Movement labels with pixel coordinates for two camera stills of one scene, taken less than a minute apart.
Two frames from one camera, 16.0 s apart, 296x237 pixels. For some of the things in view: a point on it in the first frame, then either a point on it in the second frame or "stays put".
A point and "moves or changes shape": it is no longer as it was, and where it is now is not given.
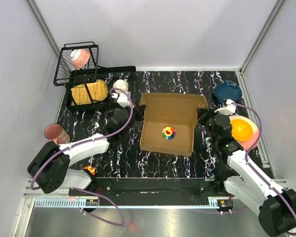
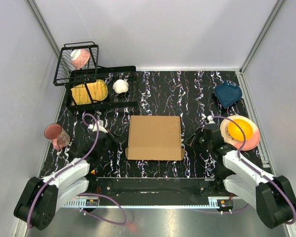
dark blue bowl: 228,90 stays put
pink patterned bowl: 79,58 stays put
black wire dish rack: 88,85 stays put
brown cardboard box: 168,123 moves or changes shape
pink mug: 56,132 stays put
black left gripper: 139,111 -> 118,140
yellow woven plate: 98,89 stays put
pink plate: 247,144 stays put
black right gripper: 203,114 -> 194,138
